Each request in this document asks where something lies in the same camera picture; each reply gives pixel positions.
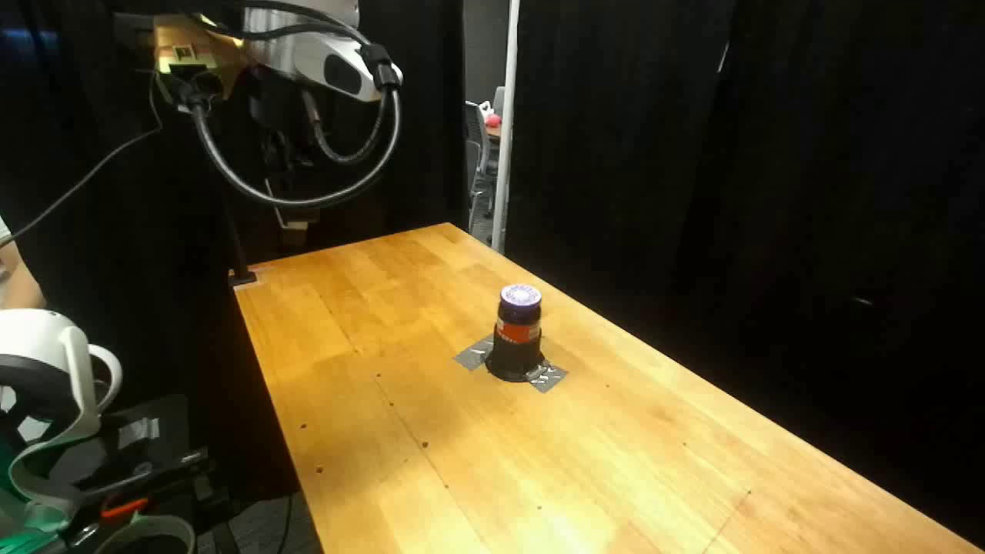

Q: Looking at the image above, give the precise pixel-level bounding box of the black curtain backdrop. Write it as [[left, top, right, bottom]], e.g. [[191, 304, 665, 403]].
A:
[[512, 0, 985, 340]]

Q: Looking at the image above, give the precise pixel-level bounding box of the dark bottle with purple lid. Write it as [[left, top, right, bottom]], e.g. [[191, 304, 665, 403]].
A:
[[486, 283, 545, 380]]

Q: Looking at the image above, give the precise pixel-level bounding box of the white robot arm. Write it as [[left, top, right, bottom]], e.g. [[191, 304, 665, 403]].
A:
[[243, 0, 403, 102]]

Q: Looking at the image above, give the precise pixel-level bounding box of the grey duct tape strip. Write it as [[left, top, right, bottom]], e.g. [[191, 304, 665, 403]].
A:
[[457, 338, 566, 394]]

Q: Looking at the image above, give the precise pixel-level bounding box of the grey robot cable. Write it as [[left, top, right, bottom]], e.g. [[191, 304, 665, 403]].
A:
[[150, 32, 407, 213]]

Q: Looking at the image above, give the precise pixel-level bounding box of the white vertical pole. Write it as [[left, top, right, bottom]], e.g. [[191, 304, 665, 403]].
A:
[[494, 0, 523, 251]]

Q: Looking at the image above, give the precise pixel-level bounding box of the gold wrist camera mount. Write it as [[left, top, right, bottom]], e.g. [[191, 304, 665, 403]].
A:
[[115, 11, 249, 108]]

